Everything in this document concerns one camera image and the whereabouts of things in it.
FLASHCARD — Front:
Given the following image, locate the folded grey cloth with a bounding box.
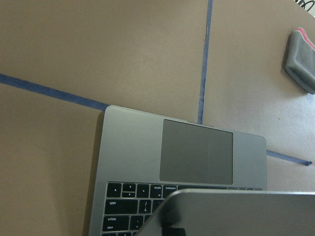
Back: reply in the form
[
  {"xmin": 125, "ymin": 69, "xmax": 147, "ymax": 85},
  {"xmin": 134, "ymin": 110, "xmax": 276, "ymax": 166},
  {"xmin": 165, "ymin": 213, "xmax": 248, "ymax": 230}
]
[{"xmin": 284, "ymin": 27, "xmax": 315, "ymax": 95}]

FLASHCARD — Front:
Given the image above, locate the grey laptop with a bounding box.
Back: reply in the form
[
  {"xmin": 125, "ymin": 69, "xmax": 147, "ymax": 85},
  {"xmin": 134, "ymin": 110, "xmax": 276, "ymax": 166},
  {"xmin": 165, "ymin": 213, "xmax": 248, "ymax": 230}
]
[{"xmin": 89, "ymin": 106, "xmax": 315, "ymax": 236}]

